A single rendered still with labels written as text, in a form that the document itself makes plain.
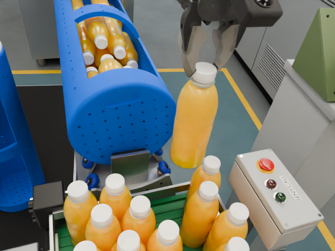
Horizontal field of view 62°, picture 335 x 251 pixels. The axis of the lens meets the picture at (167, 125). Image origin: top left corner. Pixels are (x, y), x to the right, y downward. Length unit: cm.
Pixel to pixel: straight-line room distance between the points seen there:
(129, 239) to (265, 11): 41
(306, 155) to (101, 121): 76
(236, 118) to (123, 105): 201
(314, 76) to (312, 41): 12
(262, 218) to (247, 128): 190
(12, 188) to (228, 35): 161
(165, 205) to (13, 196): 116
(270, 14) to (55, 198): 59
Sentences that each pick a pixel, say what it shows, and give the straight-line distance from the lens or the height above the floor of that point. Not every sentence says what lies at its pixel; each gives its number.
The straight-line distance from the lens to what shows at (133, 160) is 74.
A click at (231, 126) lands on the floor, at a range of 251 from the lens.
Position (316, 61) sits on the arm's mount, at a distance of 107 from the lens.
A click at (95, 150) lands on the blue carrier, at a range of 76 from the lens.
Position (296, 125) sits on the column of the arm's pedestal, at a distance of 118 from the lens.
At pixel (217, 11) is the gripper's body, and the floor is 146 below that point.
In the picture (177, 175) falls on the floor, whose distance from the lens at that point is 203.
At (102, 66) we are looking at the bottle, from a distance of 78.
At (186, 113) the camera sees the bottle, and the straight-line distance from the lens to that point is 48.
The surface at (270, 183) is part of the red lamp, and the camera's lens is 67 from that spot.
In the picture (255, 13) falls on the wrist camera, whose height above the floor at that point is 149.
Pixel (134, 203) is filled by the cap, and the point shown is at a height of 111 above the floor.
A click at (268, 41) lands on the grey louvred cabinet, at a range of 293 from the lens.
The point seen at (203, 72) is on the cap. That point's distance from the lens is 45.
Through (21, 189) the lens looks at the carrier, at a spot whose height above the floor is 16.
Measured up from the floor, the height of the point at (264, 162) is 111.
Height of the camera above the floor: 160
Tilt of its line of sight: 42 degrees down
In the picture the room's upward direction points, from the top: 8 degrees clockwise
